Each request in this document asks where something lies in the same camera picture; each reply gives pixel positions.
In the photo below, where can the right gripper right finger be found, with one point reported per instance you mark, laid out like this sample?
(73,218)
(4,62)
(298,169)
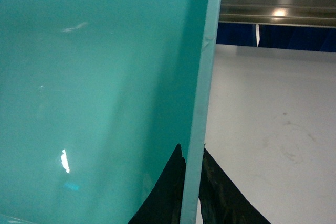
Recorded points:
(221,201)

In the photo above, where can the turquoise plastic bin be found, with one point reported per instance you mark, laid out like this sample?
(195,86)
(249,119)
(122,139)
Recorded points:
(96,95)

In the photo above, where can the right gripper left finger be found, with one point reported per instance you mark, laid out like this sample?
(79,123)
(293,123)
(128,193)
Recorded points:
(164,202)

